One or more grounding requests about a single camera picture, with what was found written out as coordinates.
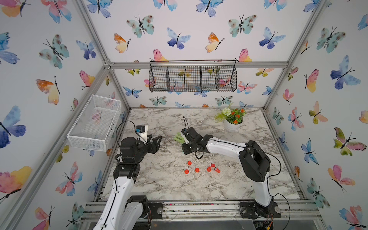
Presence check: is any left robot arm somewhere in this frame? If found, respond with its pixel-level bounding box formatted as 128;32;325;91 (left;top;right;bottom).
94;135;162;230

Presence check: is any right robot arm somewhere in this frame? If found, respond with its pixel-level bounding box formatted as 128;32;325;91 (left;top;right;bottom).
174;127;281;219

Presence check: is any potted flower plant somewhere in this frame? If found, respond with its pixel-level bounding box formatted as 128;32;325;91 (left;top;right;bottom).
214;107;246;132

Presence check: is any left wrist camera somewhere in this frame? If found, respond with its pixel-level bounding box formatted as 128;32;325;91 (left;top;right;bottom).
136;125;148;143

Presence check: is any white mesh wall basket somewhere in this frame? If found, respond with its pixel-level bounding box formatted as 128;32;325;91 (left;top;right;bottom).
67;94;122;151

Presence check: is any black wire wall basket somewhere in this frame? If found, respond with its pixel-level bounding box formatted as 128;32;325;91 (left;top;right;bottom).
145;60;238;93

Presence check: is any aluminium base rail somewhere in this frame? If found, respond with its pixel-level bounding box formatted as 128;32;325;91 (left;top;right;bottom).
83;199;320;222

